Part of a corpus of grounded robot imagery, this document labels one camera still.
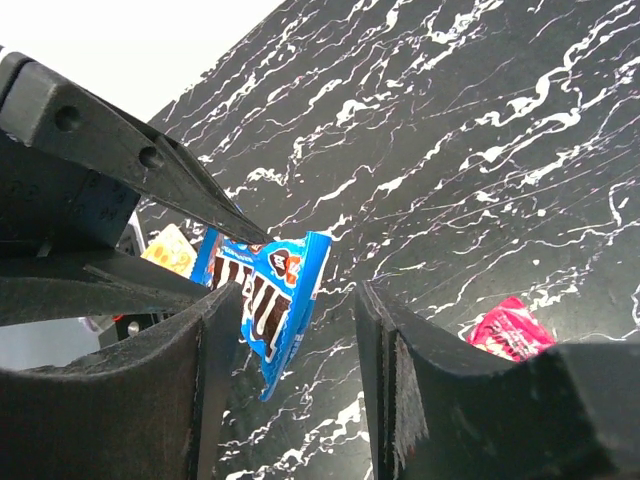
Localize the small orange snack pack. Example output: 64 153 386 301
141 224 197 279

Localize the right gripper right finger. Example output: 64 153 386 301
354 282 639 479

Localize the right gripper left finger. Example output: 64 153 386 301
1 284 242 479

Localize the small red candy packet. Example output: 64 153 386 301
466 297 556 362

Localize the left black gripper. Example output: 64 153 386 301
1 51 272 326

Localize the blue M&M's packet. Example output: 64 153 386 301
191 227 332 402

